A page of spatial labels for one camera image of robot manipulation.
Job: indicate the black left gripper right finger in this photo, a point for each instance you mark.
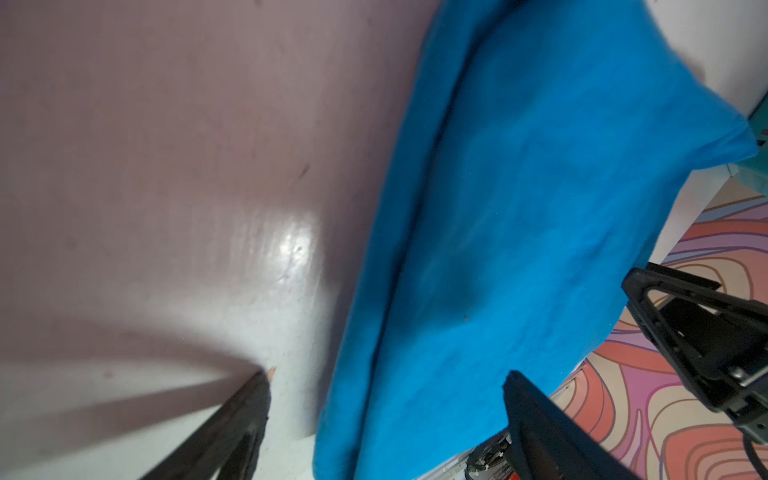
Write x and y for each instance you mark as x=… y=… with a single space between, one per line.
x=546 y=444

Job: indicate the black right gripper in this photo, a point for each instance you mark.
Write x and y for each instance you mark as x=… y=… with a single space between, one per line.
x=715 y=342

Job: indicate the blue t shirt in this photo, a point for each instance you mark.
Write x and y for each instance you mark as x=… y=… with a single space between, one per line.
x=543 y=148

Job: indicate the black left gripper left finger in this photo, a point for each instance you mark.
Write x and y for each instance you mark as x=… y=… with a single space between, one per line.
x=227 y=445

